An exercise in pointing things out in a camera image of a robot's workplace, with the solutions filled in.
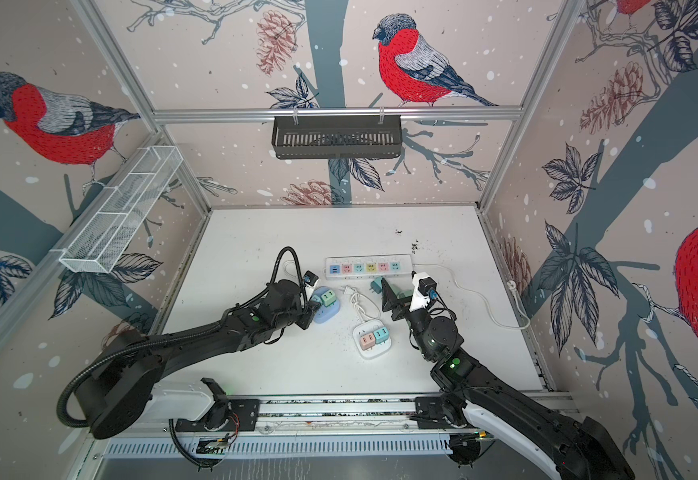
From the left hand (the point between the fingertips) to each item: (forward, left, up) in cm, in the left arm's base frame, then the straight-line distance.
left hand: (316, 303), depth 85 cm
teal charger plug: (-9, -18, -1) cm, 21 cm away
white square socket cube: (-5, -15, -6) cm, 17 cm away
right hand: (-1, -22, +14) cm, 26 cm away
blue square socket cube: (-1, -3, -6) cm, 6 cm away
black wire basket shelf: (+55, -5, +19) cm, 59 cm away
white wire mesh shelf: (+7, +52, +22) cm, 56 cm away
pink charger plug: (-11, -15, -1) cm, 18 cm away
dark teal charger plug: (+9, -18, -6) cm, 22 cm away
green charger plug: (+2, -3, -2) cm, 4 cm away
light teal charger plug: (+1, 0, +1) cm, 1 cm away
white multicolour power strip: (+17, -16, -6) cm, 24 cm away
